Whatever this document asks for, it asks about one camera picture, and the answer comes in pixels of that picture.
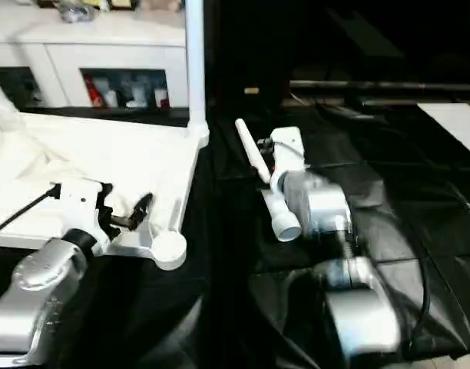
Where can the white plastic table top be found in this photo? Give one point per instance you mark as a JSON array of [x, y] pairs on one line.
[[104, 153]]

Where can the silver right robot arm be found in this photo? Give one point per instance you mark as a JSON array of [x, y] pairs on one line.
[[323, 207]]

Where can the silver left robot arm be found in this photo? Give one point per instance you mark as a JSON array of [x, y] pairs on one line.
[[39, 276]]

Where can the red object behind glass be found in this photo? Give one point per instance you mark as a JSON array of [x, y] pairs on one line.
[[93, 92]]

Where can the white cabinet with glass doors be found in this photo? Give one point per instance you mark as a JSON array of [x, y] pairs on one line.
[[66, 42]]

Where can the small tan label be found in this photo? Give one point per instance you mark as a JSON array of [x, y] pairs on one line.
[[251, 91]]

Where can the clear glass trinket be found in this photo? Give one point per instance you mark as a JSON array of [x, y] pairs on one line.
[[77, 13]]

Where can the black mat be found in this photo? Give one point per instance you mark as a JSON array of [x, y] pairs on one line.
[[373, 211]]

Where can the white flat sheet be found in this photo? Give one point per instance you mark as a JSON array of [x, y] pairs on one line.
[[457, 123]]

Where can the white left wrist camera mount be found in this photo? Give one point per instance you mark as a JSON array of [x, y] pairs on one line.
[[79, 203]]

